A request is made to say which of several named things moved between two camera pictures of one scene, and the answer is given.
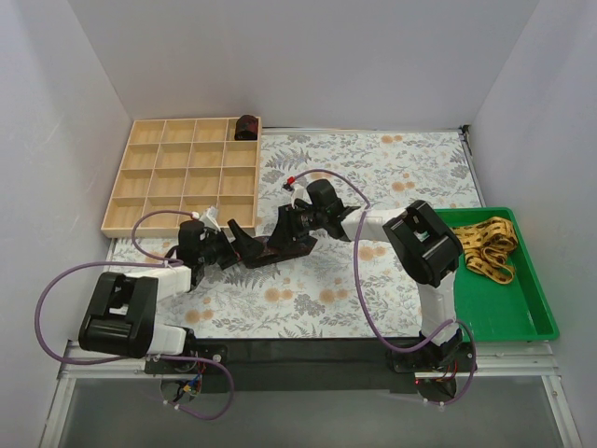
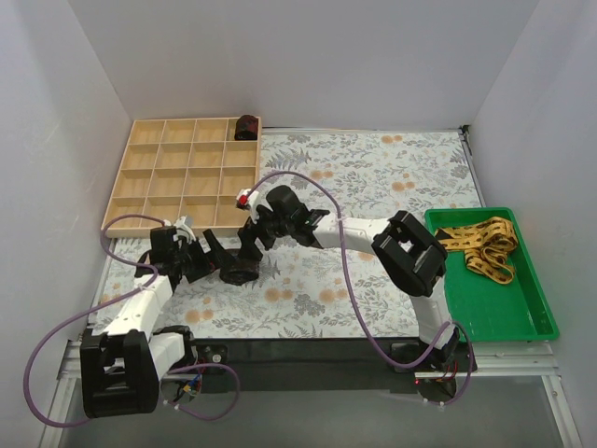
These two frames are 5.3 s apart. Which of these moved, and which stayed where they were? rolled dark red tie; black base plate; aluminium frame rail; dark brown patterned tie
Moved: dark brown patterned tie
Stayed: aluminium frame rail; black base plate; rolled dark red tie
